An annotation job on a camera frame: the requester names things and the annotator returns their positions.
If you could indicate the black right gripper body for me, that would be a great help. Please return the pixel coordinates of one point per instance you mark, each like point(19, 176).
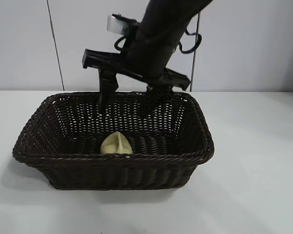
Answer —
point(146, 63)

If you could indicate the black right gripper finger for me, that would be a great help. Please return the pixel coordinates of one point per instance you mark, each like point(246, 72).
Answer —
point(107, 83)
point(160, 89)

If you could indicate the pale yellow egg yolk pastry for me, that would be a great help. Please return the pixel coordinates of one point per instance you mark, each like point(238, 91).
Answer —
point(114, 146)

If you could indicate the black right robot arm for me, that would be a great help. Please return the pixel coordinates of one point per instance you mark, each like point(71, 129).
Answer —
point(166, 19)

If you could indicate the dark brown woven basket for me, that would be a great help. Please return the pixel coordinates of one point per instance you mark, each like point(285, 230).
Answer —
point(112, 168)

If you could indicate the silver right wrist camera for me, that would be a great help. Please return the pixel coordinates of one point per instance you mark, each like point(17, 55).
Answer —
point(114, 23)

